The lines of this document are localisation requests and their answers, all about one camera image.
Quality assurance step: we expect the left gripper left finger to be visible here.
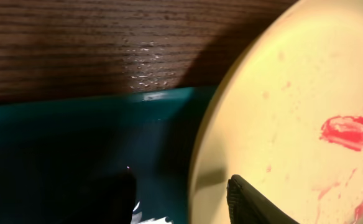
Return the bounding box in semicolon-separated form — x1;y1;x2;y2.
61;169;137;224

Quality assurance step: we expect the yellow-green plate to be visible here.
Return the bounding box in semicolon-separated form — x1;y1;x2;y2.
188;0;363;223

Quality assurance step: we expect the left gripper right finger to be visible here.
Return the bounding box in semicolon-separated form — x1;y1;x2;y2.
226;175;298;224

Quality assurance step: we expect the teal plastic tray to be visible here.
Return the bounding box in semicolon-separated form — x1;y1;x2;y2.
0;86;216;223

